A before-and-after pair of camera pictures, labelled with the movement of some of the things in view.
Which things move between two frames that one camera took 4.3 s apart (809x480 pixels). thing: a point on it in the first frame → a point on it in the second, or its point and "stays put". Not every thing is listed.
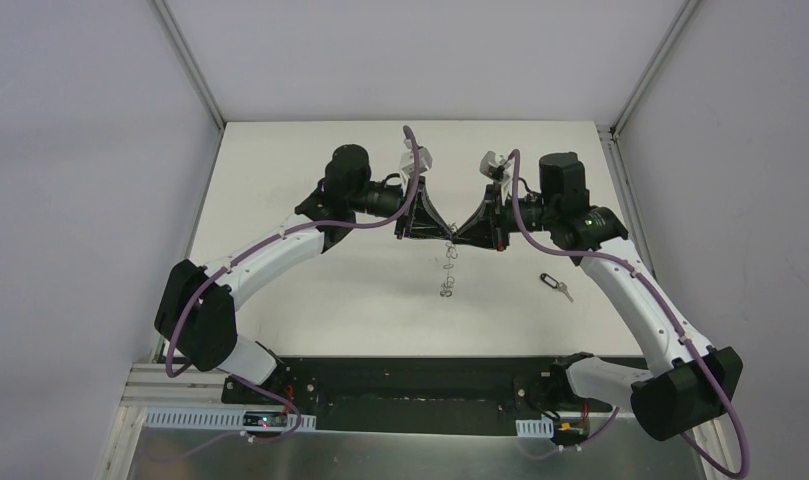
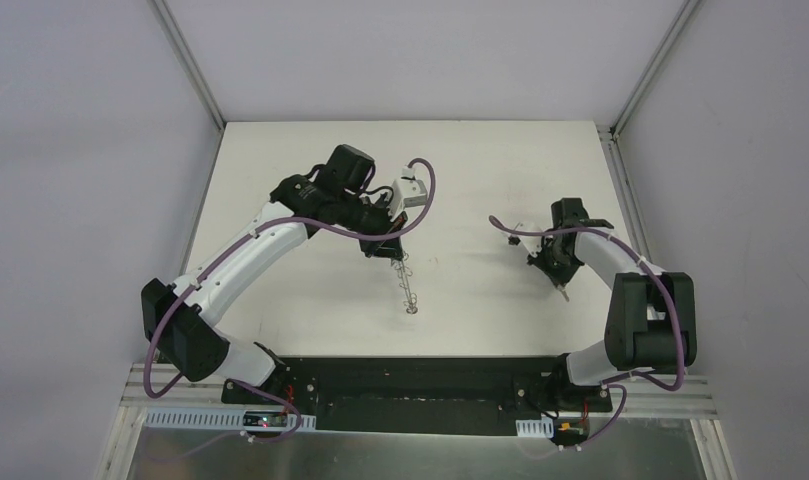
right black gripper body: (497, 216) → (553, 258)
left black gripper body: (409, 207) → (383, 234)
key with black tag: (557, 285) stays put
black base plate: (411, 396) stays put
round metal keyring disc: (448, 285) → (403, 271)
